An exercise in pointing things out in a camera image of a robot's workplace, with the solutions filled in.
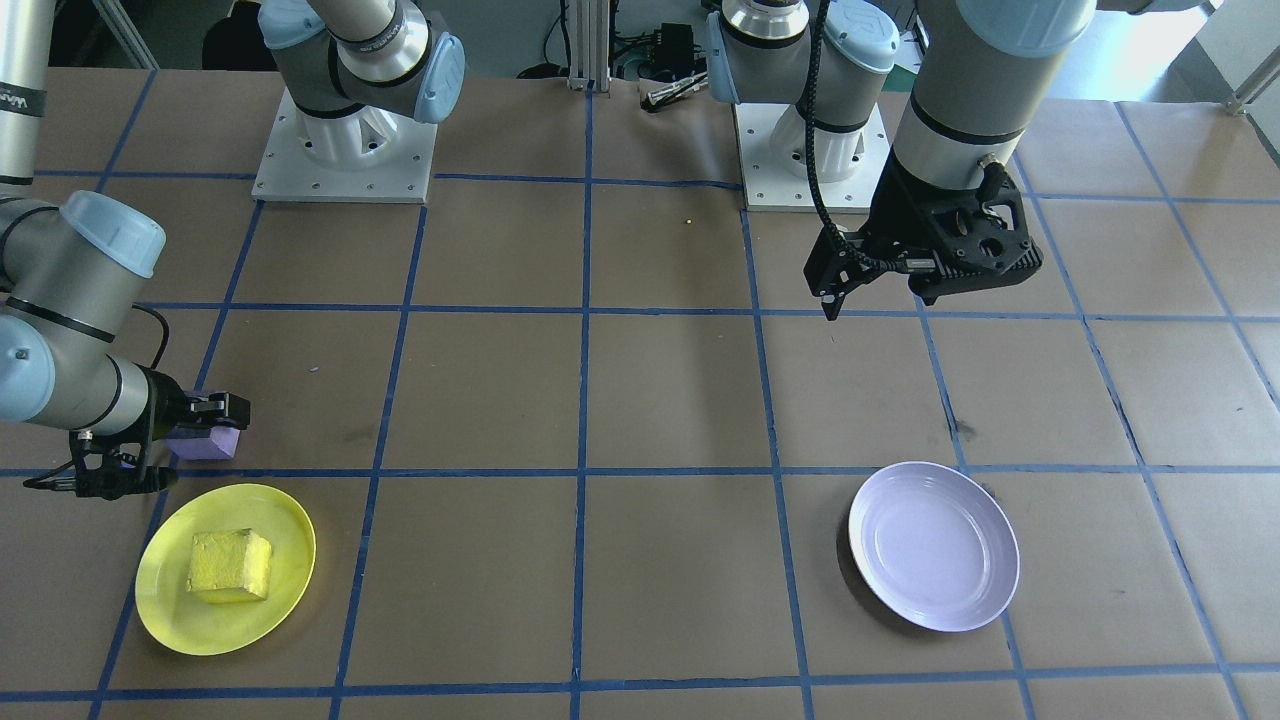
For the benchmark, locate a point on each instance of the purple foam block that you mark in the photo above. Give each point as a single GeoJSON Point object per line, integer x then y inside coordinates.
{"type": "Point", "coordinates": [205, 445]}

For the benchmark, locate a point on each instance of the yellow foam block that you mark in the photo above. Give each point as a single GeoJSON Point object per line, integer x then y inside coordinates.
{"type": "Point", "coordinates": [230, 565]}

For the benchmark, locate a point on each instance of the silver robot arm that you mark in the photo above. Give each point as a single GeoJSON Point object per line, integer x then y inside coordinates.
{"type": "Point", "coordinates": [80, 330]}
{"type": "Point", "coordinates": [980, 90]}

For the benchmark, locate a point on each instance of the yellow plate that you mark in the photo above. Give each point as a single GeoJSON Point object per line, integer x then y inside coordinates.
{"type": "Point", "coordinates": [165, 600]}

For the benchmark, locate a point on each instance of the lilac plate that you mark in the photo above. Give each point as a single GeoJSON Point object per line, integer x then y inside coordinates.
{"type": "Point", "coordinates": [935, 550]}

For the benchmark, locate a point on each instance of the silver hand tool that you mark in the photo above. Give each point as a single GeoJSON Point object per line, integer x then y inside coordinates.
{"type": "Point", "coordinates": [675, 93]}

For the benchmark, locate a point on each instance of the small black device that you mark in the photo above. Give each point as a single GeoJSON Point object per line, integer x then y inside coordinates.
{"type": "Point", "coordinates": [675, 40]}

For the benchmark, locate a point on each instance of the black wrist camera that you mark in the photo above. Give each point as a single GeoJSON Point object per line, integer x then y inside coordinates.
{"type": "Point", "coordinates": [100, 478]}
{"type": "Point", "coordinates": [845, 270]}

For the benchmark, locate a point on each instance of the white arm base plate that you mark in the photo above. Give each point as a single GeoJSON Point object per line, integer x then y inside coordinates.
{"type": "Point", "coordinates": [770, 185]}
{"type": "Point", "coordinates": [300, 180]}

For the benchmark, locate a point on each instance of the aluminium profile post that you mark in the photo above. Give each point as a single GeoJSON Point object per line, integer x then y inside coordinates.
{"type": "Point", "coordinates": [590, 45]}

